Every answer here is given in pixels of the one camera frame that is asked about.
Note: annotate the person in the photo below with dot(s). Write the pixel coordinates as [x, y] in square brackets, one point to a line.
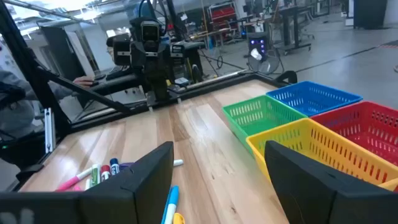
[15, 102]

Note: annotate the silver aluminium bracket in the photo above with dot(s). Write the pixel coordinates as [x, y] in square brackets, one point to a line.
[49, 130]

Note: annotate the green Expo marker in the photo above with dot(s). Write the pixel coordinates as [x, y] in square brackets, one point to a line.
[95, 174]

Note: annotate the black side desk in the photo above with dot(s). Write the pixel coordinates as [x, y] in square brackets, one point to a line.
[118, 84]

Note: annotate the green plastic basket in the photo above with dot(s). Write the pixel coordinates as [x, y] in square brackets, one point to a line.
[258, 115]

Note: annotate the black keyboard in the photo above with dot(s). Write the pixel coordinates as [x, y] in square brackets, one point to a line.
[118, 73]

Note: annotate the person's hand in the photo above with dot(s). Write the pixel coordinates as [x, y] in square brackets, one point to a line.
[83, 81]

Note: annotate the purple marker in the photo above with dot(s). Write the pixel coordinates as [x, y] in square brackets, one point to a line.
[126, 165]

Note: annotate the black cabinet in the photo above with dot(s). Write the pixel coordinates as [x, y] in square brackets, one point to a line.
[370, 14]

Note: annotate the pink thin marker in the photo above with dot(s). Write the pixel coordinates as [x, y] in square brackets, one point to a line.
[70, 182]

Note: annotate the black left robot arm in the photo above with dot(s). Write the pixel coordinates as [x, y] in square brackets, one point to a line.
[121, 49]

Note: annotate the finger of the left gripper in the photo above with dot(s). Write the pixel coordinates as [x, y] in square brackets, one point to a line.
[150, 84]
[163, 84]

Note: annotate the red Expo marker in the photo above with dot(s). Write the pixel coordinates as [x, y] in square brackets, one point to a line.
[105, 172]

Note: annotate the blue plastic basket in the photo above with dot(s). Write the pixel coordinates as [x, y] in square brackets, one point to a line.
[311, 96]

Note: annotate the black frame clamp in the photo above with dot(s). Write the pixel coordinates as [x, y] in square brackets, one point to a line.
[287, 77]
[29, 172]

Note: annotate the light blue thin marker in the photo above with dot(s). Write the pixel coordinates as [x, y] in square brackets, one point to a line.
[171, 202]

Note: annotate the black partition panel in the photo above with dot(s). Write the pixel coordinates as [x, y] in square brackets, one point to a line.
[62, 53]

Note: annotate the red tool cart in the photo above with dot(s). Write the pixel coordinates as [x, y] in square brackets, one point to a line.
[222, 15]

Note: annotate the yellow thin marker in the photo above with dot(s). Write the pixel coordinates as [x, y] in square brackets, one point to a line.
[178, 218]

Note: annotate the black box purple lights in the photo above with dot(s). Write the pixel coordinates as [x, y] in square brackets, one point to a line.
[258, 43]

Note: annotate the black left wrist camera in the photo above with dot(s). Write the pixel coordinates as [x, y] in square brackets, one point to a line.
[150, 31]

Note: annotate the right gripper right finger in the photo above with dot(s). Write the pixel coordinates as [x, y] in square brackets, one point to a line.
[311, 193]

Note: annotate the black standing desk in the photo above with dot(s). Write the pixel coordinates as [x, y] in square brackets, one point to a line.
[287, 28]

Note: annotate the black floor fan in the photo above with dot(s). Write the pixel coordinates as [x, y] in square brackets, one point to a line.
[264, 63]

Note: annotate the red plastic basket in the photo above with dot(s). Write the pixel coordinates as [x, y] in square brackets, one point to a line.
[367, 130]

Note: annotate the yellow plastic basket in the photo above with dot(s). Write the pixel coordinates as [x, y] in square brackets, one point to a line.
[326, 149]

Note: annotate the blue Expo marker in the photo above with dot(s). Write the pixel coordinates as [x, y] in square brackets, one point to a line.
[114, 166]

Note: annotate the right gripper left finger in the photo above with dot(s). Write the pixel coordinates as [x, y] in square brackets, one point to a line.
[140, 193]

